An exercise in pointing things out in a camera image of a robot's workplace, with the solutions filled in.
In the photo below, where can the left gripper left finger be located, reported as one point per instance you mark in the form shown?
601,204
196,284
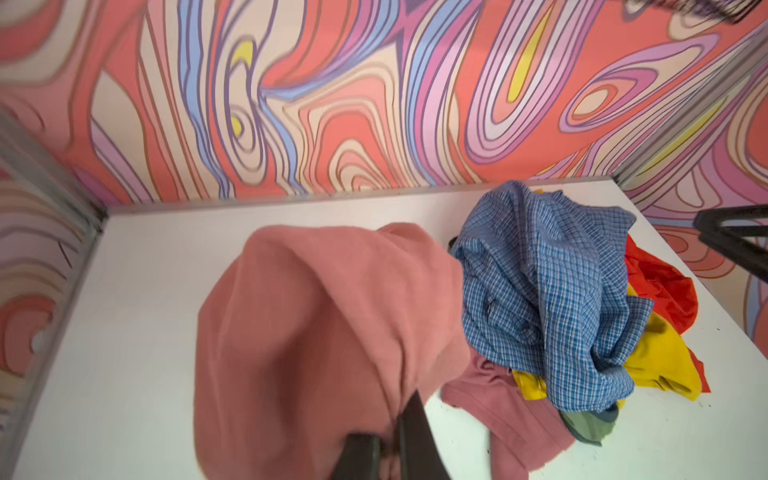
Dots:
360,458

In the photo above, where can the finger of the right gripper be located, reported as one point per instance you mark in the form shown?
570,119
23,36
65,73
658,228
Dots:
736,234

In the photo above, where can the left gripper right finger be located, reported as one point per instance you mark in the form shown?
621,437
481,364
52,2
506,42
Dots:
419,456

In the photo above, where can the pink hooded sweatshirt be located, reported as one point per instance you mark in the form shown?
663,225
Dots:
312,334

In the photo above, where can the red cloth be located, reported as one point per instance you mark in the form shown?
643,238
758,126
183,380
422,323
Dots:
646,272

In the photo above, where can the maroon pink cloth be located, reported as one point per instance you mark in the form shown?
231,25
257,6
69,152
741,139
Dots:
525,435

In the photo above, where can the yellow cloth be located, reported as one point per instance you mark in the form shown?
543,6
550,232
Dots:
662,360

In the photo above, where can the green cloth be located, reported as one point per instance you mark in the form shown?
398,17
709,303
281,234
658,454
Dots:
591,427

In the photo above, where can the blue checkered shirt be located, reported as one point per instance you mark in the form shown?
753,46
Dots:
545,292

